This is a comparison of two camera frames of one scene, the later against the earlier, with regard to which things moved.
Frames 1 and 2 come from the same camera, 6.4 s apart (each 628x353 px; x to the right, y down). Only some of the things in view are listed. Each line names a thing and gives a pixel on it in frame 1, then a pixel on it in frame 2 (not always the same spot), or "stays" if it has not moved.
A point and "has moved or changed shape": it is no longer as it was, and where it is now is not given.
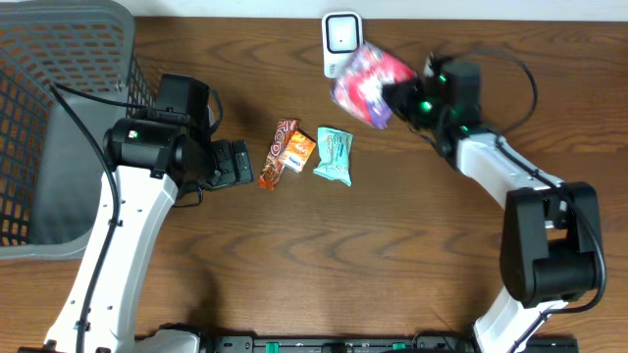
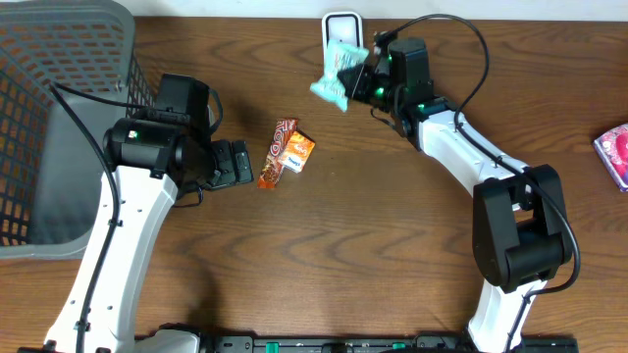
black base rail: (382, 344) stays
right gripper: (397, 101) -> (356, 87)
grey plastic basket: (51, 169) stays
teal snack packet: (336, 149) -> (341, 55)
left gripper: (228, 163) stays
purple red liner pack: (360, 87) has moved or changed shape
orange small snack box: (298, 151) stays
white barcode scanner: (342, 33) stays
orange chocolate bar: (285, 130) stays
